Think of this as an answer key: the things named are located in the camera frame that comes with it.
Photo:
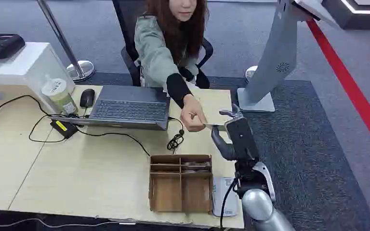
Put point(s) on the person's hand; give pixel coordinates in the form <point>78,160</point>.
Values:
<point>193,111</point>

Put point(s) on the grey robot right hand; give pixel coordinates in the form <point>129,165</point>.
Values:
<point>242,137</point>

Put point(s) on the pale thin card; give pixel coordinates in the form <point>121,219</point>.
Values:
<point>213,125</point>

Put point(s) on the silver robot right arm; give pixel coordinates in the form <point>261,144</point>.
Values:
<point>261,207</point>

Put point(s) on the stack of cards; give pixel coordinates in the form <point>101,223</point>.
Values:
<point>196,165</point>

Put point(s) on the grey laptop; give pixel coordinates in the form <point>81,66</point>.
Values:
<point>130,108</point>

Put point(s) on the chrome stanchion base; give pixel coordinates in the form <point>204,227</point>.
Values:
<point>250,72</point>

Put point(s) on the person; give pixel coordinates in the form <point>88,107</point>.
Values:
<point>162,47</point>

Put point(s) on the wooden card box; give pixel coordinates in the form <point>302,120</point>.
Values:
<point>172,194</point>

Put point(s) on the grey kiosk stand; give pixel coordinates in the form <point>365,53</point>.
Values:
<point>276,57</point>

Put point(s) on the black office chair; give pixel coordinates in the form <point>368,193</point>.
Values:
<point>127,38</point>

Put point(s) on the black computer mouse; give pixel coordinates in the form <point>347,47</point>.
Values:
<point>87,97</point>

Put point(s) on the red barrier belt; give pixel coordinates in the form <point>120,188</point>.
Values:
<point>351,86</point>

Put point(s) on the chrome stanchion pole with base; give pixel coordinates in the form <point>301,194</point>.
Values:
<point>76,65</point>

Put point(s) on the black power adapter yellow label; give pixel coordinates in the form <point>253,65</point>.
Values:
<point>63,128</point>

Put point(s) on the canister with white lid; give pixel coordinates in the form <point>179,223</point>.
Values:
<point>60,95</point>

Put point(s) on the dark platform with white edge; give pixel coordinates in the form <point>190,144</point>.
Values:
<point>363,14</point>

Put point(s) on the white cabinet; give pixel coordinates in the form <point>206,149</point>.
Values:
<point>22,68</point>

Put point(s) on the black device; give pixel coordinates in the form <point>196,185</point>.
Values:
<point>3,44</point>

